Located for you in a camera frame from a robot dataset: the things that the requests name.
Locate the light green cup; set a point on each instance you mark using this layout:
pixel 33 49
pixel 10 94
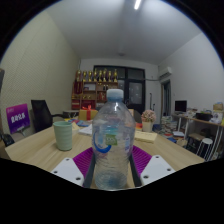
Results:
pixel 63 136

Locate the pale yellow notebook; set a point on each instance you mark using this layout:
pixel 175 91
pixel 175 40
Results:
pixel 146 136

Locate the purple sign board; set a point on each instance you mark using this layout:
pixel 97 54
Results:
pixel 18 118

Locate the wooden shelf unit with trophies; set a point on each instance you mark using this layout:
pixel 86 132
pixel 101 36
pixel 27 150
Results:
pixel 86 93

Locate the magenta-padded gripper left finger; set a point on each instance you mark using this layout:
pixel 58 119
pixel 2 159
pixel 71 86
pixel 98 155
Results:
pixel 68 171

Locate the black office chair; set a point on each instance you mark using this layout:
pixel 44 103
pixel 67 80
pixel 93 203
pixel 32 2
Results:
pixel 40 115

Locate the yellow gift box red ribbon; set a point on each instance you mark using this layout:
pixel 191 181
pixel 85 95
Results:
pixel 85 115

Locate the white round stool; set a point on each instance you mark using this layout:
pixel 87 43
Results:
pixel 205 142

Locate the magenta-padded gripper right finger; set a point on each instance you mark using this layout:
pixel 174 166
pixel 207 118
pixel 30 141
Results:
pixel 156 170

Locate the cluttered side desk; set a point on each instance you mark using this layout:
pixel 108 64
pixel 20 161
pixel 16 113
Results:
pixel 200 123

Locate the white booklet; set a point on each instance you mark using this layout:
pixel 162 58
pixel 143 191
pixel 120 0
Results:
pixel 86 130

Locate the black computer monitor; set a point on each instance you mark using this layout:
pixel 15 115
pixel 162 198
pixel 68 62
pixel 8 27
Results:
pixel 180 106

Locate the clear plastic water bottle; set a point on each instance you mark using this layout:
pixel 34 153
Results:
pixel 113 150

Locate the dark glass door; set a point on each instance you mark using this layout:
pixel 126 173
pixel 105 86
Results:
pixel 135 90

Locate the pink flowers in white pot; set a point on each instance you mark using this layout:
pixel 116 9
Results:
pixel 148 116

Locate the white wall air conditioner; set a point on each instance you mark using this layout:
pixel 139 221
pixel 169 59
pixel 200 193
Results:
pixel 165 72

